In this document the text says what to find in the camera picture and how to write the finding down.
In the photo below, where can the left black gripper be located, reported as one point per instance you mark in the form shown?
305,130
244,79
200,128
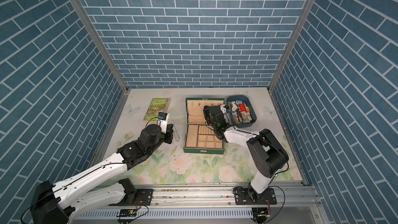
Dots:
169,134

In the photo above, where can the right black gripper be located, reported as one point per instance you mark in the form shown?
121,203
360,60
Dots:
207,112

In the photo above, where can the green jewelry box beige lining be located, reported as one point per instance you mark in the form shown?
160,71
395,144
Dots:
200,137

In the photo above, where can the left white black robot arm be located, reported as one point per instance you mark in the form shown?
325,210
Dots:
45,207

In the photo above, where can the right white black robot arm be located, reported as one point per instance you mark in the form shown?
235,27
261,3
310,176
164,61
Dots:
267,154

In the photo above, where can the teal tray of small items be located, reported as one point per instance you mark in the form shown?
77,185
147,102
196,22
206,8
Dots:
241,113

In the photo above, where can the green treehouse paperback book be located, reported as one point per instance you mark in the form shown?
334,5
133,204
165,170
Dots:
156,105

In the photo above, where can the left green circuit board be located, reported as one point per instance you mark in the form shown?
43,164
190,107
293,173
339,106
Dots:
127,213

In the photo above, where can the right circuit board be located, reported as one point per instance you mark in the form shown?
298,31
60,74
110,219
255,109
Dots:
260,212

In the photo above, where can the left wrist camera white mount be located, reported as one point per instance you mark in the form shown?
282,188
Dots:
162,119

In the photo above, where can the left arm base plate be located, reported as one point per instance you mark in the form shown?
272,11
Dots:
138,197

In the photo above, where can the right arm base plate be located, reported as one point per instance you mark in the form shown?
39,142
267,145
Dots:
245,196

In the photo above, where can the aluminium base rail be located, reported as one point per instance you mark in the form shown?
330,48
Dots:
207,195

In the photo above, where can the white perforated cable duct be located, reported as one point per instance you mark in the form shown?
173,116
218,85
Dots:
170,213

